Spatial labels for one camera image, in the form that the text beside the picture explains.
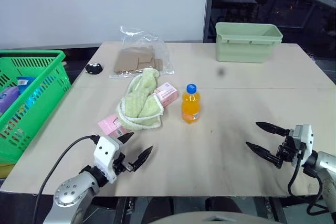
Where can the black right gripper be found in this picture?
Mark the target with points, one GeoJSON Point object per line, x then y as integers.
{"type": "Point", "coordinates": [287, 150]}

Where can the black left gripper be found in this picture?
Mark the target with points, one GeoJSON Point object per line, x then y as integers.
{"type": "Point", "coordinates": [120, 165]}

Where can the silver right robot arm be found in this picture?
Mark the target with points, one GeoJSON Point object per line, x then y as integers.
{"type": "Point", "coordinates": [324, 166]}

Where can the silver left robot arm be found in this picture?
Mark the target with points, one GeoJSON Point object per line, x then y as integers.
{"type": "Point", "coordinates": [71, 192]}

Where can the green plastic shopping basket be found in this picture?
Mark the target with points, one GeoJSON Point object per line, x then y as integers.
{"type": "Point", "coordinates": [42, 87]}

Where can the light green towel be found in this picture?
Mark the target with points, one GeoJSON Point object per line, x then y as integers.
{"type": "Point", "coordinates": [136, 103]}

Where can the long pink carton box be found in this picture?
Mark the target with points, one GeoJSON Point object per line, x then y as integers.
{"type": "Point", "coordinates": [168, 94]}

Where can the orange juice bottle blue cap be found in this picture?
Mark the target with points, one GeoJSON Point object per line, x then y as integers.
{"type": "Point", "coordinates": [191, 108]}

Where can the small brown cardboard piece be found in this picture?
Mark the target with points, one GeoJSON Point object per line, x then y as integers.
{"type": "Point", "coordinates": [158, 64]}

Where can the black round dotted object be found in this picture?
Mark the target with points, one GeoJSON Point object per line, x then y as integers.
{"type": "Point", "coordinates": [93, 68]}

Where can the large brown cardboard sheet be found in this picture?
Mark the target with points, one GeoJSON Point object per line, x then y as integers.
{"type": "Point", "coordinates": [131, 58]}

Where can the light green plastic bin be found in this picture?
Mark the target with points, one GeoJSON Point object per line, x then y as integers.
{"type": "Point", "coordinates": [244, 48]}

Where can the grey rounded robot torso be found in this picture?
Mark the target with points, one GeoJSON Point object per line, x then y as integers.
{"type": "Point", "coordinates": [210, 219]}

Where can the clear plastic bag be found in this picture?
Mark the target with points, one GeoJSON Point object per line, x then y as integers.
{"type": "Point", "coordinates": [162, 51]}

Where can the colourful snack packet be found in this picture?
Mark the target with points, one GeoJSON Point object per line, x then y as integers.
{"type": "Point", "coordinates": [32, 97]}

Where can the blue packet with label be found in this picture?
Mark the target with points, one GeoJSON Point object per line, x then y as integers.
{"type": "Point", "coordinates": [24, 82]}

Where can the yellow box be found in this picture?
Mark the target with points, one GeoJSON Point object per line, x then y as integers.
{"type": "Point", "coordinates": [5, 170]}

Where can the white partition board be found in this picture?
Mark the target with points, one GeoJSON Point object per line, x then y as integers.
{"type": "Point", "coordinates": [105, 3]}

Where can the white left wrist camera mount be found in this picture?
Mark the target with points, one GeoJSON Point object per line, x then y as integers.
{"type": "Point", "coordinates": [105, 153]}

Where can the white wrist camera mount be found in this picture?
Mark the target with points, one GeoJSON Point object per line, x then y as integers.
{"type": "Point", "coordinates": [303, 140]}
{"type": "Point", "coordinates": [105, 153]}

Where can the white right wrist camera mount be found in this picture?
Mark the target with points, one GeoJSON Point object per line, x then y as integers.
{"type": "Point", "coordinates": [303, 140]}

